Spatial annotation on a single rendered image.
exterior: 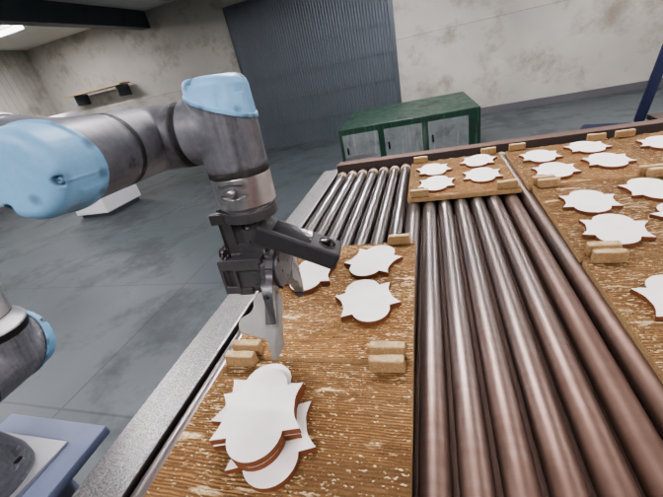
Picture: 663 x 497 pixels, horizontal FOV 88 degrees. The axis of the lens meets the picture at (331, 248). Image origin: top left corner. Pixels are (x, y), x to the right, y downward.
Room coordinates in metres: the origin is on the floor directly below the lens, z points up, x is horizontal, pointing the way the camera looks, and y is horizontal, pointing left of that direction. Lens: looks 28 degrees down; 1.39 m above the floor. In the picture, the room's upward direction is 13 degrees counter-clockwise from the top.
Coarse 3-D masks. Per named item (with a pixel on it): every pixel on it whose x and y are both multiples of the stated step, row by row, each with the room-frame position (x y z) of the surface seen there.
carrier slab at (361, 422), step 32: (224, 384) 0.44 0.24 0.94; (320, 384) 0.40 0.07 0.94; (352, 384) 0.38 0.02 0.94; (384, 384) 0.37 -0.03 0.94; (192, 416) 0.39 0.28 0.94; (320, 416) 0.34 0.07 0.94; (352, 416) 0.32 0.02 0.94; (384, 416) 0.31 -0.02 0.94; (192, 448) 0.33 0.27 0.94; (320, 448) 0.29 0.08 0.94; (352, 448) 0.28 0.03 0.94; (384, 448) 0.27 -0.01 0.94; (160, 480) 0.29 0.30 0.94; (192, 480) 0.28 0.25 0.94; (224, 480) 0.27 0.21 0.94; (320, 480) 0.25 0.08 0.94; (352, 480) 0.24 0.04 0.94; (384, 480) 0.23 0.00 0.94
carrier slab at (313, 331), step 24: (336, 264) 0.76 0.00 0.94; (408, 264) 0.68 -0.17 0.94; (288, 288) 0.70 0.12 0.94; (336, 288) 0.65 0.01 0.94; (408, 288) 0.59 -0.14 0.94; (288, 312) 0.61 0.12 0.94; (312, 312) 0.59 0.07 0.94; (336, 312) 0.57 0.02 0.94; (408, 312) 0.52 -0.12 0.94; (288, 336) 0.53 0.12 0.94; (312, 336) 0.51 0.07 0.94; (336, 336) 0.50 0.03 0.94; (360, 336) 0.48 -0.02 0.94; (384, 336) 0.47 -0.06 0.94; (408, 336) 0.45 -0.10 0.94; (264, 360) 0.49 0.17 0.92; (288, 360) 0.47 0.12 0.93; (312, 360) 0.46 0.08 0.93; (336, 360) 0.44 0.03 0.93; (360, 360) 0.43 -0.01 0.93; (408, 360) 0.40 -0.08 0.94
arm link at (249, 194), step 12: (228, 180) 0.46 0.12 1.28; (240, 180) 0.40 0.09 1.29; (252, 180) 0.40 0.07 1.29; (264, 180) 0.41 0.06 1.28; (216, 192) 0.41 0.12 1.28; (228, 192) 0.39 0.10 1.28; (240, 192) 0.40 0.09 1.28; (252, 192) 0.40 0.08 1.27; (264, 192) 0.41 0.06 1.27; (228, 204) 0.40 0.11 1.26; (240, 204) 0.40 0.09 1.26; (252, 204) 0.40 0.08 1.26; (264, 204) 0.41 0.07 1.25
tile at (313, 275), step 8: (304, 264) 0.77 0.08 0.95; (312, 264) 0.76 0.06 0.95; (304, 272) 0.73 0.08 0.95; (312, 272) 0.73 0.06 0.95; (320, 272) 0.72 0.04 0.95; (328, 272) 0.71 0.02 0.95; (304, 280) 0.70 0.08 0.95; (312, 280) 0.69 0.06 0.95; (320, 280) 0.68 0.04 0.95; (328, 280) 0.68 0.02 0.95; (304, 288) 0.66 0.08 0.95; (312, 288) 0.66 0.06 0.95
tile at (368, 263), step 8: (360, 248) 0.79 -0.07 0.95; (376, 248) 0.77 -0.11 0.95; (384, 248) 0.76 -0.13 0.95; (392, 248) 0.75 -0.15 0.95; (360, 256) 0.75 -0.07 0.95; (368, 256) 0.74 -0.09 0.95; (376, 256) 0.73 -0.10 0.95; (384, 256) 0.72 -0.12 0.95; (392, 256) 0.71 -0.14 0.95; (400, 256) 0.71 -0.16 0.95; (344, 264) 0.74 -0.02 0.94; (352, 264) 0.72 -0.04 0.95; (360, 264) 0.71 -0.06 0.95; (368, 264) 0.70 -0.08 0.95; (376, 264) 0.70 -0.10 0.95; (384, 264) 0.69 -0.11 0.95; (392, 264) 0.69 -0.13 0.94; (352, 272) 0.68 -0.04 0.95; (360, 272) 0.68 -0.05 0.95; (368, 272) 0.67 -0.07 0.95; (376, 272) 0.67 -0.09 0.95; (384, 272) 0.66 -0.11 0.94
